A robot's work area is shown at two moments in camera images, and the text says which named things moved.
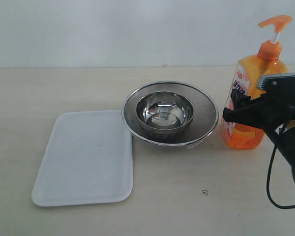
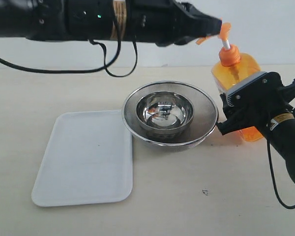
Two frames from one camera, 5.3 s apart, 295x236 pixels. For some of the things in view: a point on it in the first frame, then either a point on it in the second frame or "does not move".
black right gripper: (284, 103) does not move
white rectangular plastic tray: (89, 160) does not move
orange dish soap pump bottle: (269, 61) to (231, 68)
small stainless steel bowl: (165, 112) does not move
